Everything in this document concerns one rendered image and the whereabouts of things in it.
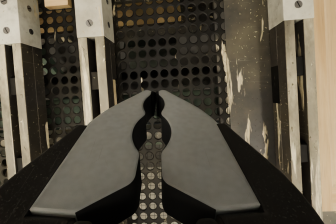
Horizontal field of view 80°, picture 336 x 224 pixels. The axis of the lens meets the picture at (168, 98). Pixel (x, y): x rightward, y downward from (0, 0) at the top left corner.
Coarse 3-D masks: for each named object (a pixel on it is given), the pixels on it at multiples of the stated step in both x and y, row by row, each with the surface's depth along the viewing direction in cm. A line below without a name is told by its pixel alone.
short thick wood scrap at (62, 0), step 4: (44, 0) 50; (48, 0) 50; (52, 0) 50; (56, 0) 50; (60, 0) 50; (64, 0) 50; (68, 0) 50; (44, 4) 50; (48, 4) 50; (52, 4) 50; (56, 4) 50; (60, 4) 50; (64, 4) 50; (68, 4) 50; (48, 8) 51; (52, 8) 51; (56, 8) 51; (60, 8) 52
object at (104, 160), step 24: (144, 96) 11; (96, 120) 9; (120, 120) 9; (144, 120) 10; (96, 144) 8; (120, 144) 8; (72, 168) 7; (96, 168) 7; (120, 168) 7; (48, 192) 6; (72, 192) 6; (96, 192) 6; (120, 192) 6; (72, 216) 5; (96, 216) 6; (120, 216) 6
